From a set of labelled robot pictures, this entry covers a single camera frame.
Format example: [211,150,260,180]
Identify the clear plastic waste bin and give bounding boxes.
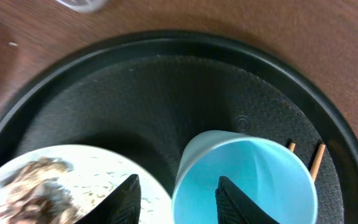
[56,0,108,13]

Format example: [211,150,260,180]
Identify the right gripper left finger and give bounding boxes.
[76,174,141,224]

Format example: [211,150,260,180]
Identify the food scraps on plate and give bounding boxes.
[0,157,80,224]

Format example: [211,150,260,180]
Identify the grey plate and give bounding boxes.
[0,145,173,223]

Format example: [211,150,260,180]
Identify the round black serving tray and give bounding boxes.
[0,30,358,223]

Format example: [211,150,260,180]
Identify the wooden chopstick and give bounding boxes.
[288,142,296,152]
[310,144,326,181]

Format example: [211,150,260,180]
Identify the light blue plastic cup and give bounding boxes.
[172,131,318,223]

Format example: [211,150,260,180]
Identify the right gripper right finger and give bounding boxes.
[215,176,278,224]

